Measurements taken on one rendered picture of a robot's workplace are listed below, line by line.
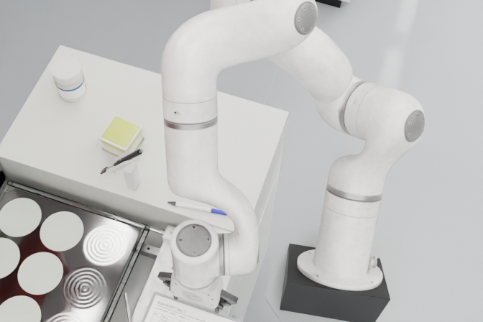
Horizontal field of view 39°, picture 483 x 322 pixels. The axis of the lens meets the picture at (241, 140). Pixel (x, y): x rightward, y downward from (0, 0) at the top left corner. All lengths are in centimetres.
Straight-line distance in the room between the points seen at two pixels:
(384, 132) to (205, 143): 40
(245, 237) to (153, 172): 48
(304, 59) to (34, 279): 79
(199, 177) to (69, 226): 59
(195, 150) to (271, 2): 27
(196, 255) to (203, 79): 30
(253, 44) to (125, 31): 206
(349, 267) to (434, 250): 122
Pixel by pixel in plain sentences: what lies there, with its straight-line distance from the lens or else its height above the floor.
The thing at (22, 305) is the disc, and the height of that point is 90.
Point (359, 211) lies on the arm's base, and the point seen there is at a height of 109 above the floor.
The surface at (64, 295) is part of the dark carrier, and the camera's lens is 161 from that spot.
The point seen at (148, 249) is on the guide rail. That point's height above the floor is 85.
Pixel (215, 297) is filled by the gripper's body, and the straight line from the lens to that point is 137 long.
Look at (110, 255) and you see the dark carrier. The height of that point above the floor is 90.
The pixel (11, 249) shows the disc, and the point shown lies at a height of 90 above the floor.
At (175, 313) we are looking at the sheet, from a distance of 150.
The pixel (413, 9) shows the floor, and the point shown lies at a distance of 334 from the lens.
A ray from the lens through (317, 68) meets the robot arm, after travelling 126.
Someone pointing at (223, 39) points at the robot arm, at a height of 154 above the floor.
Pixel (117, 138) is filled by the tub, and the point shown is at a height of 103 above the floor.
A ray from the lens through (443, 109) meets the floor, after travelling 303.
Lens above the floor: 239
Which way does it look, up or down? 59 degrees down
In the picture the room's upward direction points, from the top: 3 degrees clockwise
